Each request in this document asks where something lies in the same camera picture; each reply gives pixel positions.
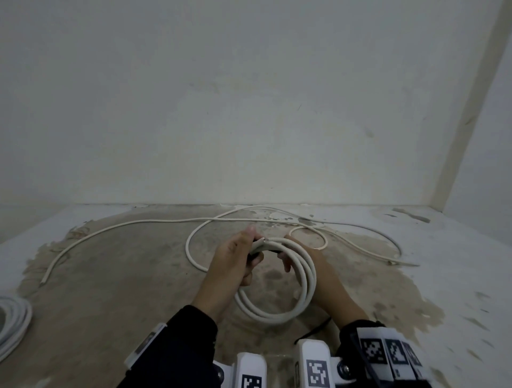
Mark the white left wrist tracker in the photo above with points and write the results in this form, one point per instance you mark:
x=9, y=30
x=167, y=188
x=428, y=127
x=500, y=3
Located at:
x=144, y=347

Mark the person's left hand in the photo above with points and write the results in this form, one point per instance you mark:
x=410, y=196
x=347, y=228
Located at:
x=226, y=266

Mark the white right wrist camera block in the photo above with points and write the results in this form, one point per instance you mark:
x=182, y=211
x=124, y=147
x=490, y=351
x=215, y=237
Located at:
x=316, y=363

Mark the white right wrist marker band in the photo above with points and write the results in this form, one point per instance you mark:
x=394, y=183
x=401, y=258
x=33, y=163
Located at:
x=390, y=351

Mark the person's right hand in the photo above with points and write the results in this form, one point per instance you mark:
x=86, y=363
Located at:
x=330, y=286

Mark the white left wrist camera block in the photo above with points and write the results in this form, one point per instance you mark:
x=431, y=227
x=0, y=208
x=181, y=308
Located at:
x=250, y=369

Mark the person's right fingers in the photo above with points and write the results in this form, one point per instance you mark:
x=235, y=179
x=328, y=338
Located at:
x=286, y=264

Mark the white wrist camera block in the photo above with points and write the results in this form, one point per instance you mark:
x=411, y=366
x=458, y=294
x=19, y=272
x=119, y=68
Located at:
x=316, y=363
x=250, y=369

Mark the person's left thumb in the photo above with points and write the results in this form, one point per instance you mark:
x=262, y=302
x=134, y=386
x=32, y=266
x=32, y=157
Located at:
x=250, y=236

